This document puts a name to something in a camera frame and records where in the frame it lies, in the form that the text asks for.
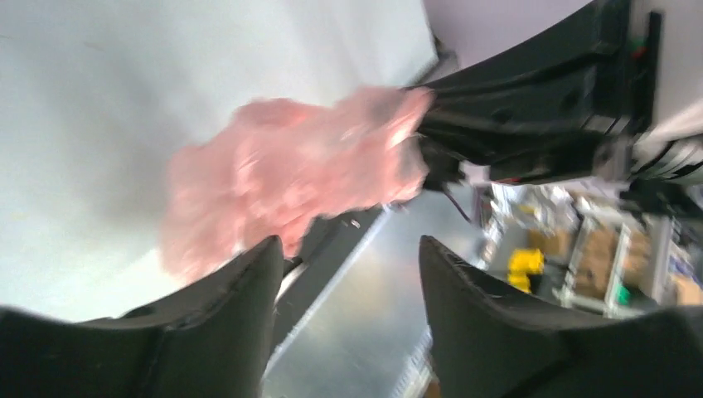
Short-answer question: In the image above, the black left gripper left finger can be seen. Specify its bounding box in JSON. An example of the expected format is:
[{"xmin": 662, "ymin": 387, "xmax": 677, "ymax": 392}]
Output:
[{"xmin": 1, "ymin": 236, "xmax": 283, "ymax": 397}]

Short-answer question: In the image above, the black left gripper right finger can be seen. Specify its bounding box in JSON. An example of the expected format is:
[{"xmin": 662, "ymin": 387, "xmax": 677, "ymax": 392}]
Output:
[{"xmin": 419, "ymin": 235, "xmax": 702, "ymax": 397}]

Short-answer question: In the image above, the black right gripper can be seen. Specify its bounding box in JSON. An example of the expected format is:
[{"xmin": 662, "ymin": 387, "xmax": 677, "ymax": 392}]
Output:
[{"xmin": 419, "ymin": 1, "xmax": 702, "ymax": 217}]

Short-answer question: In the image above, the pink plastic trash bag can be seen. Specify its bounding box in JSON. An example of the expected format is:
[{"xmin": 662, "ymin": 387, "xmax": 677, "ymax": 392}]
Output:
[{"xmin": 160, "ymin": 87, "xmax": 434, "ymax": 282}]

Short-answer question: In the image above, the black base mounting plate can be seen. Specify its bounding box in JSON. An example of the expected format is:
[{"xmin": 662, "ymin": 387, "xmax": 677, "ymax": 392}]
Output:
[{"xmin": 270, "ymin": 207, "xmax": 383, "ymax": 352}]

